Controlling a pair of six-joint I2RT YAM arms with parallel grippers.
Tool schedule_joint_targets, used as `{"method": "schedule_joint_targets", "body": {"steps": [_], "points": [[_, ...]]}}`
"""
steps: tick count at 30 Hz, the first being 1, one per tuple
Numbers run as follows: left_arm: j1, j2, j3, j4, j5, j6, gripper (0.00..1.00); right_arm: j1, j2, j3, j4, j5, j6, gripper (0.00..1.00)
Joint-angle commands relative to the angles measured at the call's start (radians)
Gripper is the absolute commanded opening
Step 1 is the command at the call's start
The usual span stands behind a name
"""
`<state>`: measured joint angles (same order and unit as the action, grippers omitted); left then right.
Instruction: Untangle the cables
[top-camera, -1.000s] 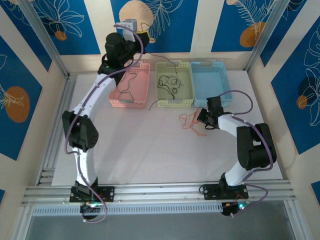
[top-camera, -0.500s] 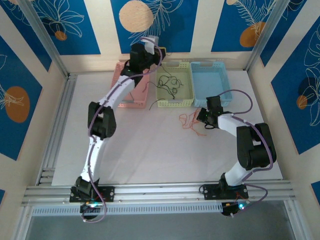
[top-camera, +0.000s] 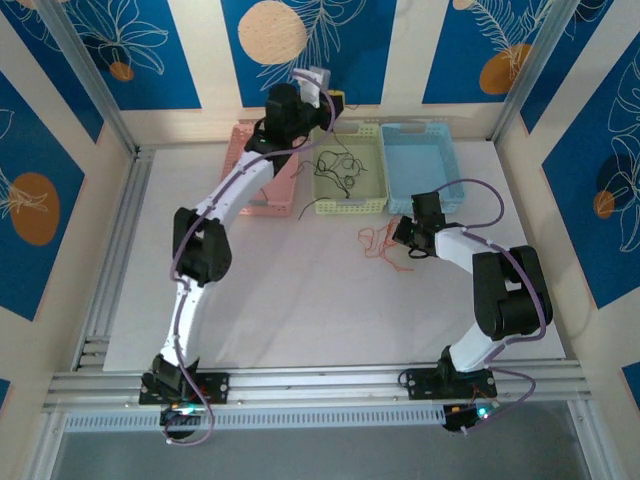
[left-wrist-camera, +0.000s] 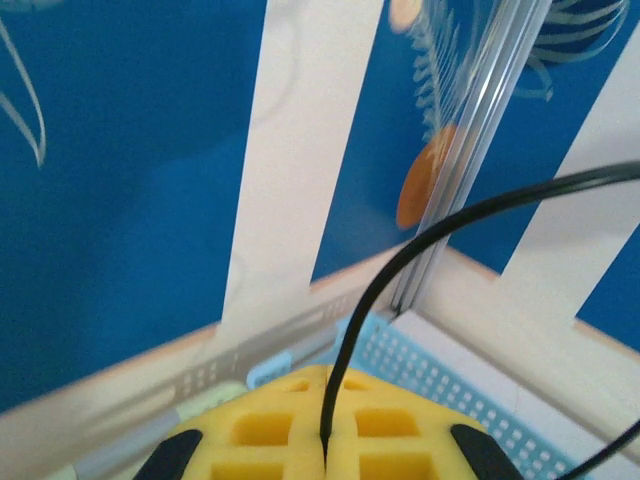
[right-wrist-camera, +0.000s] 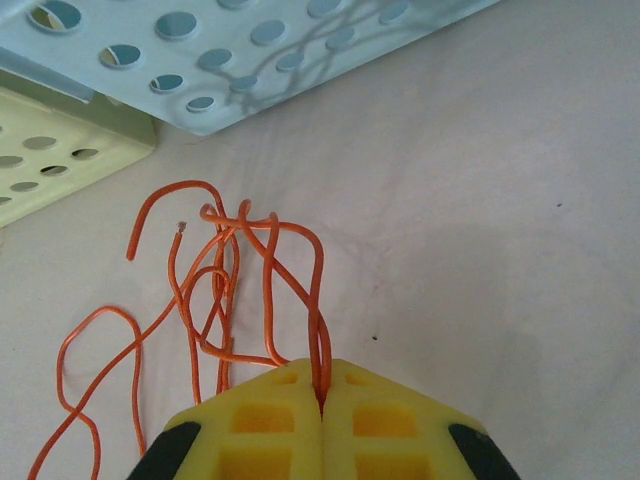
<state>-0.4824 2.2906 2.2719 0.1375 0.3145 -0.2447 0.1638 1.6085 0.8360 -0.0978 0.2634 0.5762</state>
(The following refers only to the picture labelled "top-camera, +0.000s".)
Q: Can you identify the pink perforated plastic basket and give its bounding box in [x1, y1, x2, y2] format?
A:
[227, 124, 300, 219]

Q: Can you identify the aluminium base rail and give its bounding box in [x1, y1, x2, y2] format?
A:
[42, 359, 594, 412]

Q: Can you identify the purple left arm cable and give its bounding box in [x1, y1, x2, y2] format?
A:
[163, 69, 335, 447]

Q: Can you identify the blue perforated plastic basket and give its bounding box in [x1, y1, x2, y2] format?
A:
[380, 122, 469, 215]

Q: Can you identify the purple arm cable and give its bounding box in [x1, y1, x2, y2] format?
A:
[432, 178, 547, 436]
[163, 69, 335, 447]

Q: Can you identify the grey slotted cable duct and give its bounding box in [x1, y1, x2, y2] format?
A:
[62, 404, 449, 434]

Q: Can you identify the thin orange cable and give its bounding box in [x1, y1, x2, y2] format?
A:
[357, 222, 416, 274]

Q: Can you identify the green perforated plastic basket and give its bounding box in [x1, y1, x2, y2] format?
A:
[310, 122, 390, 216]

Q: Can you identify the aluminium lower frame rail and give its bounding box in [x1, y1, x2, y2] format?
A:
[567, 399, 604, 480]
[24, 412, 69, 480]

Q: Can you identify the aluminium corner post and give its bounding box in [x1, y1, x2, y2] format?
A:
[37, 0, 140, 157]
[491, 0, 576, 144]

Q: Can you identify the aluminium side rail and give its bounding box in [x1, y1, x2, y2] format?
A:
[73, 147, 155, 371]

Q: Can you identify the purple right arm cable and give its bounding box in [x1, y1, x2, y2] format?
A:
[432, 178, 547, 436]

